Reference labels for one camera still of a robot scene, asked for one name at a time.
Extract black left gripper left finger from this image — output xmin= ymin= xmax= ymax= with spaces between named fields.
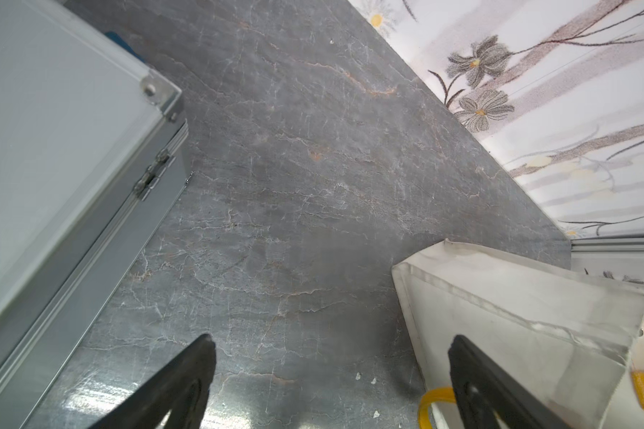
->
xmin=92 ymin=334 xmax=216 ymax=428

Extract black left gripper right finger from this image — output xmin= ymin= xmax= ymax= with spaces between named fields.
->
xmin=448 ymin=335 xmax=568 ymax=429

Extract white canvas tote bag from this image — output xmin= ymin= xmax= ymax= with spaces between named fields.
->
xmin=392 ymin=241 xmax=644 ymax=428

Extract silver aluminium case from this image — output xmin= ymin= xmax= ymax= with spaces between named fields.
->
xmin=0 ymin=1 xmax=189 ymax=428

